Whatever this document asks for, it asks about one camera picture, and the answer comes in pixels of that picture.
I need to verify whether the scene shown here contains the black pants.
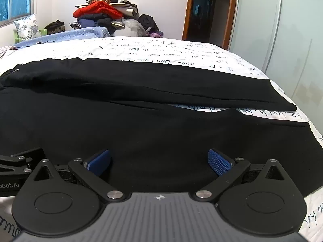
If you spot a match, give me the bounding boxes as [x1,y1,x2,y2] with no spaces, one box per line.
[0,57,323,198]

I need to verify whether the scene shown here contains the floral pillow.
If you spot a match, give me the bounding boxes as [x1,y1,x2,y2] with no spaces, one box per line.
[14,15,41,41]

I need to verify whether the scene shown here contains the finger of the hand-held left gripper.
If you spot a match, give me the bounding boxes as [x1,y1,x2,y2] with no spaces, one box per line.
[0,148,48,176]

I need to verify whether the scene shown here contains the green plastic crate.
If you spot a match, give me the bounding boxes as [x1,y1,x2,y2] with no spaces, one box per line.
[14,29,49,43]

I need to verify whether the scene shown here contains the white sliding wardrobe door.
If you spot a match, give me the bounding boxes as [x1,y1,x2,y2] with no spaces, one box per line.
[227,0,323,104]

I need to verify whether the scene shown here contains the black bag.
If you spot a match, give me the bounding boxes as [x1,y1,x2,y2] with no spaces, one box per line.
[45,19,66,35]

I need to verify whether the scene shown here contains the pile of clothes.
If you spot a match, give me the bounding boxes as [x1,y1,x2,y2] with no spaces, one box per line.
[70,0,139,30]

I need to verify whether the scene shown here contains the blue quilted blanket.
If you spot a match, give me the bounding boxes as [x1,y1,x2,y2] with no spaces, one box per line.
[15,26,110,47]

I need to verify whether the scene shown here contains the black cloth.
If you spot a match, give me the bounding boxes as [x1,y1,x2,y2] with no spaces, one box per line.
[138,14,160,35]

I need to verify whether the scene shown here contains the white script-printed bedspread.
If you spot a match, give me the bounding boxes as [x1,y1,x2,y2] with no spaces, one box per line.
[0,36,323,242]

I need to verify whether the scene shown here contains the clear plastic bag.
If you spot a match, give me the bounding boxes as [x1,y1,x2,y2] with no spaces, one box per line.
[115,18,146,37]

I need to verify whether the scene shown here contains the wooden door frame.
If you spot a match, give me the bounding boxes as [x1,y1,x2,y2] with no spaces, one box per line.
[182,0,239,50]

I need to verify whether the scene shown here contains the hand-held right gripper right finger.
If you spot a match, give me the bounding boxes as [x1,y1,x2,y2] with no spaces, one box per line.
[195,149,288,202]

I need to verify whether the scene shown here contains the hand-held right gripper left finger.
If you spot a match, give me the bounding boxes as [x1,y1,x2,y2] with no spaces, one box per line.
[32,149,125,202]

